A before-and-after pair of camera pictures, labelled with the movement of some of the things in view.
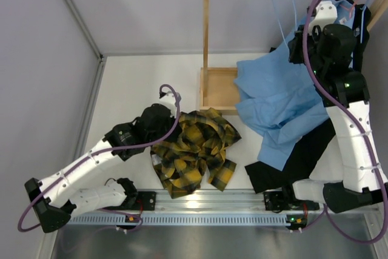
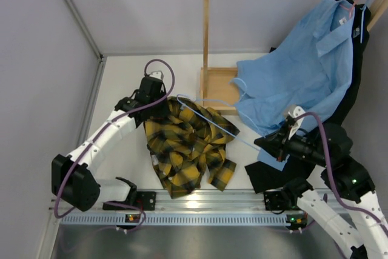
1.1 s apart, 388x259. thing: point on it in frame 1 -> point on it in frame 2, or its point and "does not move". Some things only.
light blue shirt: x=276 y=99 does not move
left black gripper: x=177 y=132 -> x=163 y=112
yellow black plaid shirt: x=204 y=137 does not move
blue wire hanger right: x=364 y=6 does not move
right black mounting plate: x=273 y=202 does not move
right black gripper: x=294 y=46 -> x=277 y=144
